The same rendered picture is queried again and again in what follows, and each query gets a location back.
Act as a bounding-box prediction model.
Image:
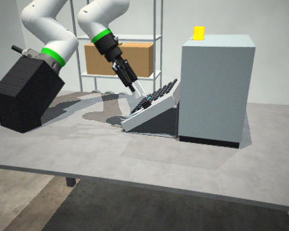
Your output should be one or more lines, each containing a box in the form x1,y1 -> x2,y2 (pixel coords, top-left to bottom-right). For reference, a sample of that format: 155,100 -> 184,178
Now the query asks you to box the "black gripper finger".
112,60 -> 141,99
122,59 -> 145,95

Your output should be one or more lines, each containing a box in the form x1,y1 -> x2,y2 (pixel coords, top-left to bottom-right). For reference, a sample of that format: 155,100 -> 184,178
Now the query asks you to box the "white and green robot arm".
11,0 -> 129,75

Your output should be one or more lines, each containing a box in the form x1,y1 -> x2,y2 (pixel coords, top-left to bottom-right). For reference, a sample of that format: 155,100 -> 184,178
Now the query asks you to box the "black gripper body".
104,46 -> 123,69

